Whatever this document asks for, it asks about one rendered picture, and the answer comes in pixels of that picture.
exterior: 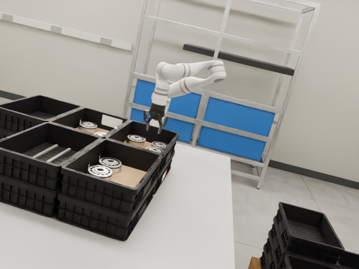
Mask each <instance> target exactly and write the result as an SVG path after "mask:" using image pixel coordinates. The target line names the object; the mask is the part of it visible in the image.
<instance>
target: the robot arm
mask: <svg viewBox="0 0 359 269"><path fill-rule="evenodd" d="M204 68H207V70H208V75H209V78H207V79H201V78H197V77H193V76H194V75H195V74H197V73H198V72H199V71H200V70H202V69H204ZM178 77H185V78H183V79H181V80H179V81H177V82H175V83H173V84H171V85H169V84H168V82H167V79H172V78H178ZM225 78H226V72H225V68H224V63H223V61H221V60H212V61H204V62H198V63H192V64H176V65H170V64H168V63H166V62H161V63H159V64H158V66H157V68H156V74H155V80H156V85H155V90H154V92H153V94H152V103H151V108H150V110H144V122H146V130H147V131H148V130H149V126H150V125H152V126H156V127H159V129H158V133H160V132H161V129H162V127H165V126H166V124H167V122H168V120H169V118H170V116H167V115H165V114H166V113H167V111H168V108H169V104H170V101H171V98H173V97H178V96H183V95H186V94H189V93H191V92H193V91H195V90H198V89H200V88H203V87H205V86H208V85H211V84H214V83H217V82H220V81H222V80H224V79H225ZM148 112H149V114H150V118H149V119H148V120H147V114H148ZM164 119H165V122H164V124H163V121H164Z"/></svg>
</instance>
